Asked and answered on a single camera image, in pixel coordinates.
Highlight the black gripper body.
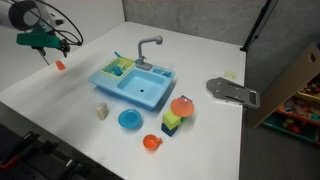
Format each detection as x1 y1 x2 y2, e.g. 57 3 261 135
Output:
58 38 70 51

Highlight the blue toy cup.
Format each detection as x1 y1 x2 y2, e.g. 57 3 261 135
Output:
111 64 124 77

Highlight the light blue toy sink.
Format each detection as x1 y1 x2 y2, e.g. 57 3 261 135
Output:
88 56 177 112

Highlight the yellow-green toy dish rack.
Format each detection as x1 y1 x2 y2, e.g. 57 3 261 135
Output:
101 56 137 80

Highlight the beige toy shaker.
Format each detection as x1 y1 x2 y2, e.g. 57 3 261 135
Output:
96 102 110 121

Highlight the grey toy faucet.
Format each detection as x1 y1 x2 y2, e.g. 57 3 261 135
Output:
135 35 164 71

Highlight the blue toy plate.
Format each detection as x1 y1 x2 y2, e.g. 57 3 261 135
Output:
117 108 143 130

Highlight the lime green block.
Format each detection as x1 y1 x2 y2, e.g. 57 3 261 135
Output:
162 110 182 131

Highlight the dark blue block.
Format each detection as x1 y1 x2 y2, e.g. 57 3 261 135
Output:
160 122 180 138
180 94 194 103

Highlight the yellow sticky note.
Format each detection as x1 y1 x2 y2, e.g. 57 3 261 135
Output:
223 70 238 81

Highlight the grey metal mounting plate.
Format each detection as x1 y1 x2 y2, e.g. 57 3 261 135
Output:
205 76 261 110

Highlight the black tripod pole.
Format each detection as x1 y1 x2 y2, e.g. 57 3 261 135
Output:
239 0 278 53

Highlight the cardboard box with toys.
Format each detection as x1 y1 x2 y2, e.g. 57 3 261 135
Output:
248 42 320 145

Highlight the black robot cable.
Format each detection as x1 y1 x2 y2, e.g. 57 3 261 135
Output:
33 0 84 48

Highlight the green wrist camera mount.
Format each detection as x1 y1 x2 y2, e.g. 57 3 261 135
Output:
16 31 63 50

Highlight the black metal frame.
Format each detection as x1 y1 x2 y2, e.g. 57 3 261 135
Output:
0 123 125 180

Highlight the black clamp with red handle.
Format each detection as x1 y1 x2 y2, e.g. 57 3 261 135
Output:
0 130 40 172

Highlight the orange toy mug with handle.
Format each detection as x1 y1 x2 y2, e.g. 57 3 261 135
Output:
142 133 163 151

